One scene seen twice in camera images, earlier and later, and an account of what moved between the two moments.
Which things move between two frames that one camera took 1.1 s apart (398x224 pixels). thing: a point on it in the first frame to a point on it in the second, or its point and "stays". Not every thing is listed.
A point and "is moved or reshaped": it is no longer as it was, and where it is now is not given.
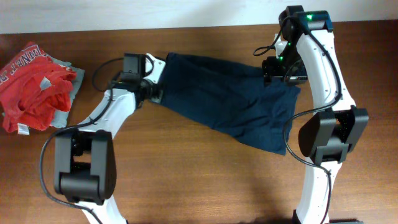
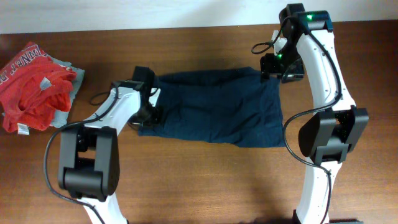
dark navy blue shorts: (234, 99) is moved or reshaped
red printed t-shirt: (32, 88) stays
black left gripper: (157, 96) to (155, 119)
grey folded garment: (60, 118) stays
